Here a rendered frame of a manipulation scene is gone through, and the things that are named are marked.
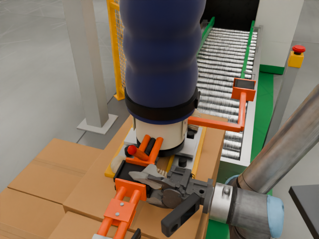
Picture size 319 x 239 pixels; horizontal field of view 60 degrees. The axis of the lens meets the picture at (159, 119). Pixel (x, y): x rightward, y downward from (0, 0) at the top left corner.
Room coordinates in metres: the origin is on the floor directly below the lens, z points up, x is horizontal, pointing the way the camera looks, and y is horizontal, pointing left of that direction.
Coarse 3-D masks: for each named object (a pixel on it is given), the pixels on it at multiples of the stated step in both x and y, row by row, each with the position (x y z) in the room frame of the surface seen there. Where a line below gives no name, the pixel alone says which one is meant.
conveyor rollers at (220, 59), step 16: (224, 32) 3.11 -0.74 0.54; (240, 32) 3.14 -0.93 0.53; (256, 32) 3.10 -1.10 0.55; (208, 48) 2.64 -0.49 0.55; (224, 48) 2.66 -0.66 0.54; (240, 48) 2.64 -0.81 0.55; (208, 64) 2.27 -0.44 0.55; (224, 64) 2.30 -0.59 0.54; (240, 64) 2.27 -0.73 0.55; (208, 80) 1.99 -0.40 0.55; (224, 80) 2.03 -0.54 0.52; (208, 96) 1.74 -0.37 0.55; (224, 96) 1.77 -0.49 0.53; (208, 112) 1.54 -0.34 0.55; (224, 112) 1.59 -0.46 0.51; (224, 144) 1.23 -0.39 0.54; (240, 144) 1.22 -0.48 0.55
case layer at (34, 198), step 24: (48, 144) 1.22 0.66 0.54; (72, 144) 1.22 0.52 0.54; (24, 168) 1.03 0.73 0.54; (48, 168) 1.03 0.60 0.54; (72, 168) 1.03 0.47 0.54; (24, 192) 0.87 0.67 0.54; (48, 192) 0.87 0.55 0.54; (0, 216) 0.73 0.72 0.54; (24, 216) 0.73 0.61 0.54; (48, 216) 0.73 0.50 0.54
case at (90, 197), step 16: (128, 128) 0.86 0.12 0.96; (208, 128) 0.86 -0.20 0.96; (112, 144) 0.77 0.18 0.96; (208, 144) 0.77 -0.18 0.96; (96, 160) 0.68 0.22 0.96; (160, 160) 0.68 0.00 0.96; (208, 160) 0.68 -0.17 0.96; (96, 176) 0.61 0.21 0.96; (208, 176) 0.61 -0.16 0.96; (80, 192) 0.55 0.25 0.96; (96, 192) 0.55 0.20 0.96; (112, 192) 0.55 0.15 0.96; (64, 208) 0.50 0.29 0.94; (80, 208) 0.49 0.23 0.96; (96, 208) 0.49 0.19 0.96; (144, 208) 0.49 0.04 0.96; (160, 208) 0.49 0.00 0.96; (144, 224) 0.44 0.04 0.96; (160, 224) 0.44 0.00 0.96; (192, 224) 0.44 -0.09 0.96
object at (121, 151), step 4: (132, 124) 0.86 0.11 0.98; (128, 132) 0.81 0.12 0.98; (124, 144) 0.74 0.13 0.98; (120, 148) 0.72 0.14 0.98; (124, 148) 0.69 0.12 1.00; (116, 152) 0.71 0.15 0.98; (120, 152) 0.70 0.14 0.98; (124, 152) 0.70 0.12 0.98; (128, 156) 0.68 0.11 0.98; (132, 156) 0.68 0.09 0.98; (112, 160) 0.67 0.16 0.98; (108, 168) 0.63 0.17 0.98; (104, 172) 0.61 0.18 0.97; (108, 172) 0.61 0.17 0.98; (112, 172) 0.61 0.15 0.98; (108, 176) 0.61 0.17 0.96; (112, 176) 0.60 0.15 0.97
